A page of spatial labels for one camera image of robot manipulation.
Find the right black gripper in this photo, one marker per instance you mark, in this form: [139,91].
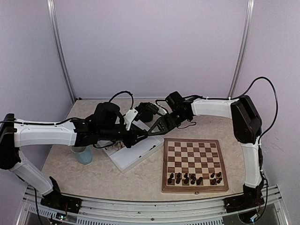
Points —
[169,124]

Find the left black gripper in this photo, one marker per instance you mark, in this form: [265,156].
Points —
[134,133]

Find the wooden chess board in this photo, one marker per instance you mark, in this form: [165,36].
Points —
[199,156]

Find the dark chess piece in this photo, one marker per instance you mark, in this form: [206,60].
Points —
[199,180]

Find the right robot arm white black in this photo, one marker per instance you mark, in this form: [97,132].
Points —
[246,128]

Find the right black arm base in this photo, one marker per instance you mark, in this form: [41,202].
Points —
[251,197]

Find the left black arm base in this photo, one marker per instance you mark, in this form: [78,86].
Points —
[56,200]

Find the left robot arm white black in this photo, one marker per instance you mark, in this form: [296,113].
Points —
[106,123]

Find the pile of white chess pieces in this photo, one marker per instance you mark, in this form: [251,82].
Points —
[117,146]

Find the dark green cup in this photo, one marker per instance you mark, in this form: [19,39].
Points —
[146,117]

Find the white divided plastic tray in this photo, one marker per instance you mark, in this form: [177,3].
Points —
[127,158]

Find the light blue cup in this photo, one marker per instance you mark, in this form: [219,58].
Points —
[82,154]

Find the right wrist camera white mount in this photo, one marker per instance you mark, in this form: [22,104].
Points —
[152,108]

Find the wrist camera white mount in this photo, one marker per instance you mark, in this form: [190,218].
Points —
[129,117]
[152,108]

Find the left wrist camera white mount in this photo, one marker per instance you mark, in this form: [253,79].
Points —
[129,117]

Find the right aluminium frame post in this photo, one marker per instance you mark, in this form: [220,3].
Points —
[243,45]

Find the aluminium frame post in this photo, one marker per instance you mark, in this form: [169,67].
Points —
[59,49]
[243,45]

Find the left aluminium frame post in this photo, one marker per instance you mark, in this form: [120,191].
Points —
[59,49]

